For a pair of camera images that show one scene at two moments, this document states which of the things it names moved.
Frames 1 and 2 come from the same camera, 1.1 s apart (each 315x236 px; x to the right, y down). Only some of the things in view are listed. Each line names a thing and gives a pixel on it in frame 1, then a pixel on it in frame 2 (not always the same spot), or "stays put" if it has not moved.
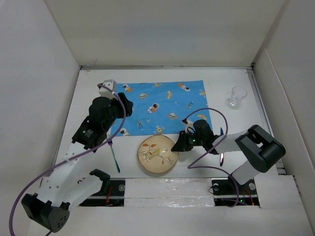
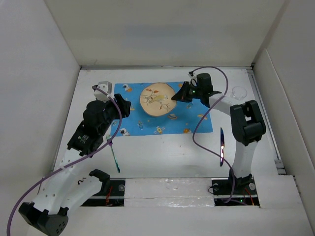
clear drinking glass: x=238 y=93 stays put
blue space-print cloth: x=159 y=107 stays put
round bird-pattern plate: x=155 y=155 → x=155 y=99
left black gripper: x=127 y=104 stays put
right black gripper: x=181 y=144 → x=181 y=95
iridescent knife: x=222 y=154 stays put
